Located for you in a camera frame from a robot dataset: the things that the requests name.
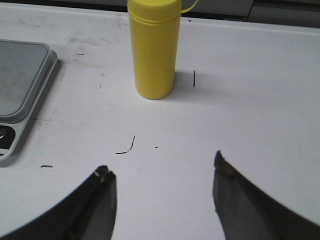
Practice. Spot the silver digital kitchen scale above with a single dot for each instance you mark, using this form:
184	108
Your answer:
25	68

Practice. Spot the yellow squeeze bottle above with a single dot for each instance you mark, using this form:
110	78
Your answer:
154	30

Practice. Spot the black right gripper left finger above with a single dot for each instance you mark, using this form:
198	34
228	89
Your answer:
88	213

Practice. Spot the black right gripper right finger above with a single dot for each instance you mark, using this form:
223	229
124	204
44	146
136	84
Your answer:
246	212

